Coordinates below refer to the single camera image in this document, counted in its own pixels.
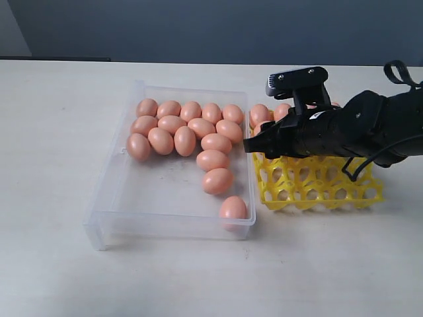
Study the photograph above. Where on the clear plastic bin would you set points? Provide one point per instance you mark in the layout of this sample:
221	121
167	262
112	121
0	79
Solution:
163	196

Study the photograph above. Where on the black object behind table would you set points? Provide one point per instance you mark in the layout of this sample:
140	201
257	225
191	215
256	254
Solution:
88	59

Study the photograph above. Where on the yellow plastic egg tray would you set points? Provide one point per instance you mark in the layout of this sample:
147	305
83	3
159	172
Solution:
313	183

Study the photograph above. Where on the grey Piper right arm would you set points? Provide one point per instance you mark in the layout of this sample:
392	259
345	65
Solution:
369	124

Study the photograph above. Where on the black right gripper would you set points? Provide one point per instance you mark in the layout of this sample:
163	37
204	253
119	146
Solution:
332	131

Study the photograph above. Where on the brown egg placed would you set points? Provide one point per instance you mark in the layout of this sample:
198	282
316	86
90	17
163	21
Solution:
258	113
281	111

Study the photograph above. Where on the brown egg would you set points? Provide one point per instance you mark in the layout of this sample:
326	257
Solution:
211	159
233	113
217	181
138	147
168	108
212	112
190	110
147	107
258	128

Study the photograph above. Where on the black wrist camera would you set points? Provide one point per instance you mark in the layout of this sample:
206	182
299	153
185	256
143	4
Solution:
305	86

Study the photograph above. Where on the brown egg front right corner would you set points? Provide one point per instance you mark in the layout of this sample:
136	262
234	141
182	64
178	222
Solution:
233	210

